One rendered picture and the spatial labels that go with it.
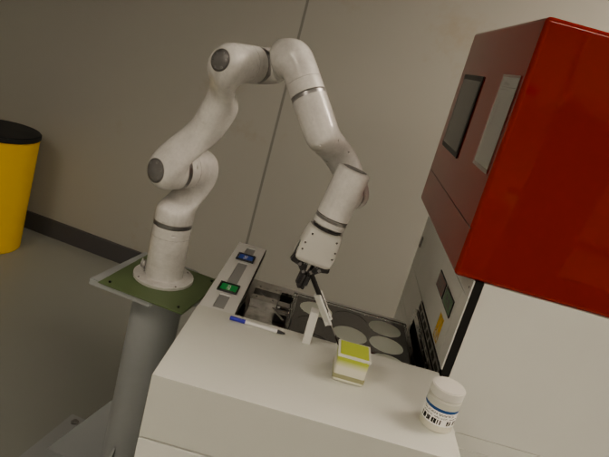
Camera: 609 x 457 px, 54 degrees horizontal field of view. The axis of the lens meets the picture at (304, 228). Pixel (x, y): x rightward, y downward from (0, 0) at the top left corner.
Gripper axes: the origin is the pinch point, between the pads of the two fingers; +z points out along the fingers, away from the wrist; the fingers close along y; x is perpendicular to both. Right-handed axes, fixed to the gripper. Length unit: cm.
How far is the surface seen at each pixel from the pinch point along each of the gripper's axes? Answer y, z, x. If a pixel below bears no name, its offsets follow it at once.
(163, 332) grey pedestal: 24, 44, -33
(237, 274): 11.7, 13.9, -23.8
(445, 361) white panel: -37.3, 1.3, 16.4
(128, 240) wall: 48, 101, -236
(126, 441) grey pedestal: 22, 86, -32
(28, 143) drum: 119, 58, -218
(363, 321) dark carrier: -29.2, 13.1, -20.0
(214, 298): 18.5, 14.4, -3.3
